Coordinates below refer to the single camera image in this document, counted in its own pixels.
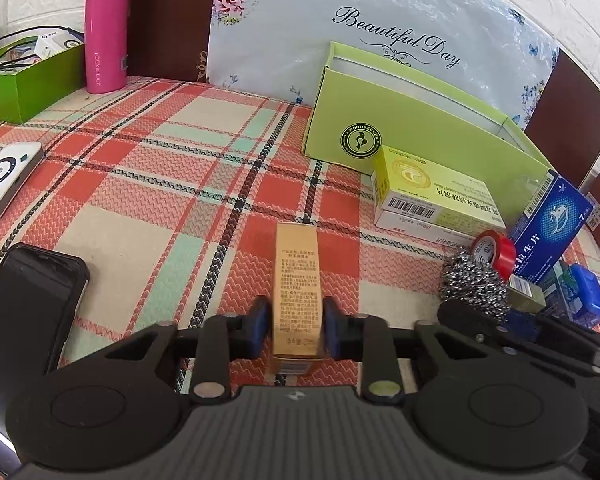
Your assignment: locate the green tray box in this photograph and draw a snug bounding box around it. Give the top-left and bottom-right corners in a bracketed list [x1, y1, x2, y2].
[0, 37, 85, 124]

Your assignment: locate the white orange medicine box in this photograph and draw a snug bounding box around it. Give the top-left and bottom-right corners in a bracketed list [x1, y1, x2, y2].
[374, 208, 476, 248]

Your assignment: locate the brown wooden headboard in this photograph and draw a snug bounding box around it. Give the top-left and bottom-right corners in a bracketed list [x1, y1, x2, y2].
[128, 0, 600, 184]

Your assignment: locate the olive green small box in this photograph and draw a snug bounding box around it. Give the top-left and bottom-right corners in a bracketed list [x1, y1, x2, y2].
[506, 274, 546, 314]

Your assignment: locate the pink thermos bottle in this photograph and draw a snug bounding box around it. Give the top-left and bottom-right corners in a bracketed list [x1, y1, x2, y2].
[84, 0, 130, 94]

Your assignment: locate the blue plastic cube container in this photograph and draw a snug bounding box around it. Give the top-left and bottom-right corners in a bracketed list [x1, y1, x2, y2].
[562, 263, 600, 330]

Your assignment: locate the white round-button device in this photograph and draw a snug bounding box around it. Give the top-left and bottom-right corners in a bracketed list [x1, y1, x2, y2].
[0, 141, 44, 218]

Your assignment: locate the gold box with barcode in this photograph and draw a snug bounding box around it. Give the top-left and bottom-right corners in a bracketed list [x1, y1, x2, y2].
[271, 223, 325, 376]

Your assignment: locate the floral Beautiful Day pillow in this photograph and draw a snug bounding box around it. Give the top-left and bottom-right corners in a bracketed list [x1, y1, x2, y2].
[207, 0, 559, 127]

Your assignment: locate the red tape roll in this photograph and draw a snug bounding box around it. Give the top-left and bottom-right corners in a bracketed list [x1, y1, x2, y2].
[470, 230, 517, 281]

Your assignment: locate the steel wool scrubber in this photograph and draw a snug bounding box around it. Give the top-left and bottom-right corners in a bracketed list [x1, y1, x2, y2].
[439, 248, 510, 322]

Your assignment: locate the yellow green medicine box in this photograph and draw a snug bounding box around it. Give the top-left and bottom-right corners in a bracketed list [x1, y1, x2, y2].
[372, 146, 506, 236]

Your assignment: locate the tall blue medicine box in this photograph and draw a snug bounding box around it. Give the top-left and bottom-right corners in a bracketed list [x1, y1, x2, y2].
[509, 170, 593, 284]

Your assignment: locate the black smartphone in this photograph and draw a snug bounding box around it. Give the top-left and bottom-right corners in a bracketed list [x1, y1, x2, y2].
[0, 243, 91, 434]

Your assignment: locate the plaid bed sheet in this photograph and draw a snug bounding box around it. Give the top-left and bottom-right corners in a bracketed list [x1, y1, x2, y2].
[0, 79, 450, 361]

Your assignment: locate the light green open box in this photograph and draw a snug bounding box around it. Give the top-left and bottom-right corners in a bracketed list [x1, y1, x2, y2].
[302, 42, 553, 226]

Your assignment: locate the black cable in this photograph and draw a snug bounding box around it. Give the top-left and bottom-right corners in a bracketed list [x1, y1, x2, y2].
[0, 24, 84, 74]

